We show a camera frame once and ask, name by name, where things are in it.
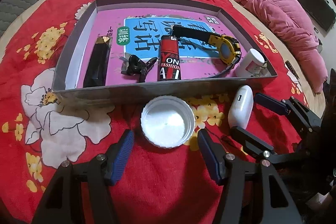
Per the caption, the pink quilted duvet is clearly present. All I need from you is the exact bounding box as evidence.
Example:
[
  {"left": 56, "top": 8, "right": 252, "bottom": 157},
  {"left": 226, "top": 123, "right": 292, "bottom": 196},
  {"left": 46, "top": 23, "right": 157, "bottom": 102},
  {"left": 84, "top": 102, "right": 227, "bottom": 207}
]
[{"left": 234, "top": 0, "right": 328, "bottom": 93}]

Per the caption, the black hair claw clip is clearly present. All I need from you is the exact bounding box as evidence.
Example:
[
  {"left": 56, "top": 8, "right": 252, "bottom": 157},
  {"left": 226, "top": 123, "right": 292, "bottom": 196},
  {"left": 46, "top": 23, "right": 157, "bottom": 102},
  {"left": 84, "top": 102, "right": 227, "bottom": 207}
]
[{"left": 121, "top": 55, "right": 158, "bottom": 83}]

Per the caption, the red floral blanket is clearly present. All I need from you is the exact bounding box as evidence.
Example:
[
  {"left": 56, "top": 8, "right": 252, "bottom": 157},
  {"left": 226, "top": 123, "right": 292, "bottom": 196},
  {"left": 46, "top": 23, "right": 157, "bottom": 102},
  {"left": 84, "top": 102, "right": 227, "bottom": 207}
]
[{"left": 1, "top": 0, "right": 306, "bottom": 223}]

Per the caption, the black gold-topped lipstick tube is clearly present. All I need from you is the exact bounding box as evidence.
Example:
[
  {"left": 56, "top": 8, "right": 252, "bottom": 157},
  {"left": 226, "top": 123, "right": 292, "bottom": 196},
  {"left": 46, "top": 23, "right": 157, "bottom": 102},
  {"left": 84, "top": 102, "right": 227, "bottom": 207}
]
[{"left": 83, "top": 36, "right": 110, "bottom": 88}]

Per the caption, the white plastic jar lid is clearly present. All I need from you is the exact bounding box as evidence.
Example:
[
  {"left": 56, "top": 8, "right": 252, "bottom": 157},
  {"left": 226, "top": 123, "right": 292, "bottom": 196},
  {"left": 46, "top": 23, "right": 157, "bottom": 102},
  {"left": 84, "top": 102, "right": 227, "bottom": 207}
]
[{"left": 140, "top": 96, "right": 195, "bottom": 149}]

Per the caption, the small white bottle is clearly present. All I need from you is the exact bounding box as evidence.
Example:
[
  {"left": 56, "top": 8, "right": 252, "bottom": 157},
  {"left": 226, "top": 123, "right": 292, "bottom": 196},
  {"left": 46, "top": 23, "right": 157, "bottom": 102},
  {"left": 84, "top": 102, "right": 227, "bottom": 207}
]
[{"left": 234, "top": 48, "right": 267, "bottom": 78}]

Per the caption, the white earbuds case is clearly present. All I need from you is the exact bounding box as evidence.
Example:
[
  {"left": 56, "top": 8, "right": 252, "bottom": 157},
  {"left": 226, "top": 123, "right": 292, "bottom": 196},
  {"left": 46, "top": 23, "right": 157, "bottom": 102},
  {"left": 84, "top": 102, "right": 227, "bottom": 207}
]
[{"left": 228, "top": 85, "right": 253, "bottom": 129}]

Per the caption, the pink Chinese workbook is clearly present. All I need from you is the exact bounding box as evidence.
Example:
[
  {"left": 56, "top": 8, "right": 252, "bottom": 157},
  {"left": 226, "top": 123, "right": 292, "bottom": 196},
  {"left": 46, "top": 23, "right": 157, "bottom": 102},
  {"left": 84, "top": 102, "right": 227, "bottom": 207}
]
[{"left": 76, "top": 7, "right": 246, "bottom": 89}]

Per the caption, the black wall television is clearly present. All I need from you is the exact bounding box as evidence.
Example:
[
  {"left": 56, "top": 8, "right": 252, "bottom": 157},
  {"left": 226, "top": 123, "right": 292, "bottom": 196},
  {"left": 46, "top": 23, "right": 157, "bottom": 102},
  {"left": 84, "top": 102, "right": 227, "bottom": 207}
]
[{"left": 297, "top": 0, "right": 335, "bottom": 32}]

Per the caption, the black remote control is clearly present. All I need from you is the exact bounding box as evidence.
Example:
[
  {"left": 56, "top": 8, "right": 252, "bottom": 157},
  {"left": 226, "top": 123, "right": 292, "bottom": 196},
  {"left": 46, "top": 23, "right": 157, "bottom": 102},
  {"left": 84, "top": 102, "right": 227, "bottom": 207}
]
[{"left": 285, "top": 60, "right": 299, "bottom": 80}]

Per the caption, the yellow black wristwatch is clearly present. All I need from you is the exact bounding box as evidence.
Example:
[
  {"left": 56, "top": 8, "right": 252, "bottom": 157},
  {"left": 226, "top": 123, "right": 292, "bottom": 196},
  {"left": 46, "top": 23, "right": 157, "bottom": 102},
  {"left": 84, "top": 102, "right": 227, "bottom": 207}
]
[{"left": 171, "top": 25, "right": 242, "bottom": 79}]

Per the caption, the grey cardboard box tray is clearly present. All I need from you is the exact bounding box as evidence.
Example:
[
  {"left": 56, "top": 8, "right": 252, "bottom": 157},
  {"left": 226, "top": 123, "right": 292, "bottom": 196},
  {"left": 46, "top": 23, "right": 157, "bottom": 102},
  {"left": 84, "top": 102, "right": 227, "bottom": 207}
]
[{"left": 52, "top": 0, "right": 277, "bottom": 105}]

